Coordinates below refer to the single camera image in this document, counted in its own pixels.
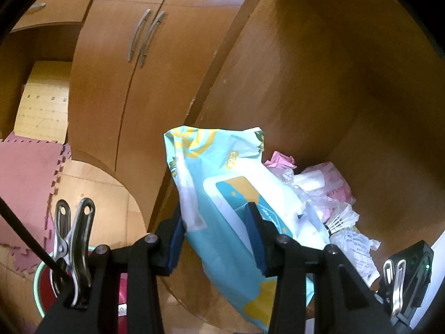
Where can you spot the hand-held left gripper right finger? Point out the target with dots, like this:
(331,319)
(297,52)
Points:
(256,240)

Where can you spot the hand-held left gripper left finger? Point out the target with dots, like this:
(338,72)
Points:
(175,247)

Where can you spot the light blue wet wipes packet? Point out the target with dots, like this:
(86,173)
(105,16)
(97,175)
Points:
(215,167)

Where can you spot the green bin with red liner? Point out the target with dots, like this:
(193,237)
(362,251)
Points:
(43,292)

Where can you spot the metal spring clip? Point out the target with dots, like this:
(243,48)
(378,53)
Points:
(394,295)
(74,243)

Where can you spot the crumpled white receipt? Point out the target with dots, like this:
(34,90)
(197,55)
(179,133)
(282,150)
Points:
(354,247)

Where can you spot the crumpled clear plastic wrap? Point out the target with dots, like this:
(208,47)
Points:
(295,184)

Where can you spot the pink crumpled paper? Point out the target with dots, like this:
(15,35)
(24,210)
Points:
(280,160)

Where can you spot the white shuttlecock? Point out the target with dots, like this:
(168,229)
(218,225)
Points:
(342,221)

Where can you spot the pink printed plastic bag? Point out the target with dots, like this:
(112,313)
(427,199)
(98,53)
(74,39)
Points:
(330,177)

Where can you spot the foam puzzle floor mats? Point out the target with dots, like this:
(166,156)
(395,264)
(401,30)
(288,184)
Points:
(27,174)

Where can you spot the wooden cabinet door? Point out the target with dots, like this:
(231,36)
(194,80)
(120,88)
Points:
(104,76)
(187,59)

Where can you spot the yellow patterned board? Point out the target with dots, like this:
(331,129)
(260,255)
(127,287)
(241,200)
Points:
(41,104)

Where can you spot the wooden desk with drawers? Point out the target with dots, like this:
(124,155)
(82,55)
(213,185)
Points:
(59,3)

